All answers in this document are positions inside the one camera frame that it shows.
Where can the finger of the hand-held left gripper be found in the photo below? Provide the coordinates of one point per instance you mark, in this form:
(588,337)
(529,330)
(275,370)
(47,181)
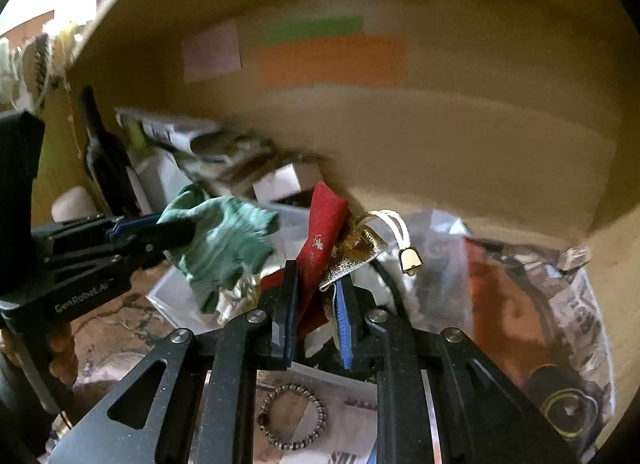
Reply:
(127,229)
(120,260)

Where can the green paper label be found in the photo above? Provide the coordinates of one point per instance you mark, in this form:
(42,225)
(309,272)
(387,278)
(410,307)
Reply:
(312,28)

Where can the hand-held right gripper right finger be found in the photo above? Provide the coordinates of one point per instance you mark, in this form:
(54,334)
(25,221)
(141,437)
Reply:
(344,331)

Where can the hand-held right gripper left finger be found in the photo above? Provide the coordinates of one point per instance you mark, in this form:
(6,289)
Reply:
(289,329)

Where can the red fabric pouch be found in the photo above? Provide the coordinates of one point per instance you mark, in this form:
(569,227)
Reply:
(320,239)

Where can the small white carton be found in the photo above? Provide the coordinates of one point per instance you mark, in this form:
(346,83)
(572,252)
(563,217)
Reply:
(287,184)

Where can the cardboard box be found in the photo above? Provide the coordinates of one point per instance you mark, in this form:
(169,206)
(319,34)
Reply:
(450,119)

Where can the green cloth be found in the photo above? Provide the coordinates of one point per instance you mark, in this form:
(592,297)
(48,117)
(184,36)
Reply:
(225,244)

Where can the round black gold object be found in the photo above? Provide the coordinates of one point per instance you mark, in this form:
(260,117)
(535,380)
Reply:
(567,406)

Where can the person's left hand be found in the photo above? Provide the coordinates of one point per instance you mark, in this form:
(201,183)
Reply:
(62,349)

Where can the dark bottle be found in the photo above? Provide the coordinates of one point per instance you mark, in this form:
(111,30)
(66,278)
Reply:
(100,159)

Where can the pink paper label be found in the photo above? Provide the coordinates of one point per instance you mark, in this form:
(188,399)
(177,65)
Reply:
(212,52)

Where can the orange paper label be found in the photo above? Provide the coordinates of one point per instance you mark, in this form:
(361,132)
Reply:
(332,62)

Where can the printed paper sheet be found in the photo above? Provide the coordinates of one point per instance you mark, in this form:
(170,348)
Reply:
(350,419)

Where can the clear plastic bag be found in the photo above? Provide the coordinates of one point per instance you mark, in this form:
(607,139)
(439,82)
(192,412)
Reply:
(585,324)
(440,254)

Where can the white roll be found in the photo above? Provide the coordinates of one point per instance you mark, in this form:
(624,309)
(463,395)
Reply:
(72,201)

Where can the small gold bell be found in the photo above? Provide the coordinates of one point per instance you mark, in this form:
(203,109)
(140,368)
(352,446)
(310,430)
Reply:
(411,260)

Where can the stack of flat boxes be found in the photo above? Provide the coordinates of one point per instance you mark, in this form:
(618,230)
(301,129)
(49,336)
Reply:
(175,132)

